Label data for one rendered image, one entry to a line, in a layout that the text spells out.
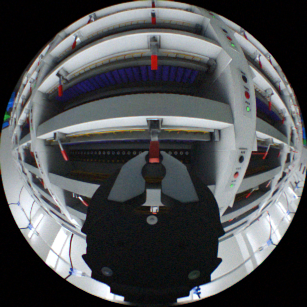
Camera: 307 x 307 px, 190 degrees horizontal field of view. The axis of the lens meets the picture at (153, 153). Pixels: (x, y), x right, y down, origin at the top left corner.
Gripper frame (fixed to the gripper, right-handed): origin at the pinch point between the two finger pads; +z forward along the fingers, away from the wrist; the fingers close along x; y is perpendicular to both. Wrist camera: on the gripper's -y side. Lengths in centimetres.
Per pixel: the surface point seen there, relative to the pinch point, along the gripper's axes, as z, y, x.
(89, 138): 9.9, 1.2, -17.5
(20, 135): 9, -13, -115
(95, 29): 14.5, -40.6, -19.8
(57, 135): 5.0, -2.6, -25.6
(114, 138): 9.6, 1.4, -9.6
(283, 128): 12, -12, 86
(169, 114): 4.5, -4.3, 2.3
